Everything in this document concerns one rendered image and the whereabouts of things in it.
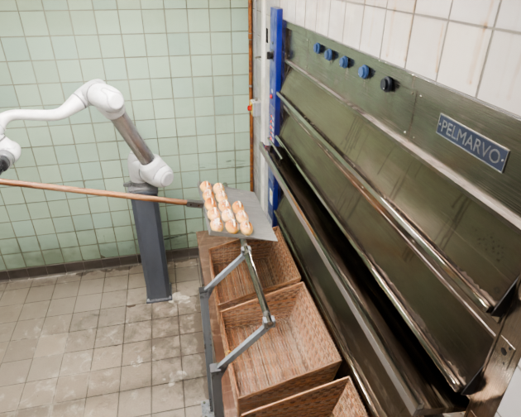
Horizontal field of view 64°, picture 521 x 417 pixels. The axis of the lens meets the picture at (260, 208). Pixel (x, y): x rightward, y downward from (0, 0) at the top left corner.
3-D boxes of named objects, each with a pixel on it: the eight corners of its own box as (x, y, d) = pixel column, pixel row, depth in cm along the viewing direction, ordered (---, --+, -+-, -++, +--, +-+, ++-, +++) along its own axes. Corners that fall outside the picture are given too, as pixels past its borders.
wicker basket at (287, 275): (278, 257, 295) (279, 224, 281) (300, 314, 247) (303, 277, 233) (208, 266, 286) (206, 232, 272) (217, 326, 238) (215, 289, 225)
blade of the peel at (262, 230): (209, 235, 204) (210, 230, 203) (197, 184, 250) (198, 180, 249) (278, 241, 216) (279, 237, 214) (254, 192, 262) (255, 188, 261)
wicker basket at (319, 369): (301, 316, 245) (304, 279, 232) (338, 400, 198) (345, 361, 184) (218, 330, 236) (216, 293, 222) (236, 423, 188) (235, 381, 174)
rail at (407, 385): (259, 144, 253) (262, 144, 254) (415, 410, 102) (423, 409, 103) (260, 141, 253) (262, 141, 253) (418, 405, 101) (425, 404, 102)
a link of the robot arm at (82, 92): (68, 89, 238) (79, 93, 230) (93, 71, 245) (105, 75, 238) (81, 108, 248) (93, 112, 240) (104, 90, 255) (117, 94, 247)
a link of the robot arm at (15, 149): (4, 170, 219) (-17, 150, 212) (11, 159, 232) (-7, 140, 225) (21, 160, 218) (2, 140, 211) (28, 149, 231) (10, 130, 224)
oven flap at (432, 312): (281, 139, 255) (293, 108, 246) (467, 393, 104) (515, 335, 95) (274, 137, 253) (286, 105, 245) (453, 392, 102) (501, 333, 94)
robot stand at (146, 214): (146, 287, 355) (128, 180, 305) (171, 284, 359) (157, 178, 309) (146, 304, 337) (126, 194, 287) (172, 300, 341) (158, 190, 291)
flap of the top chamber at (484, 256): (282, 96, 242) (295, 61, 233) (497, 315, 91) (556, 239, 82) (275, 94, 240) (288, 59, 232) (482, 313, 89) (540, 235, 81)
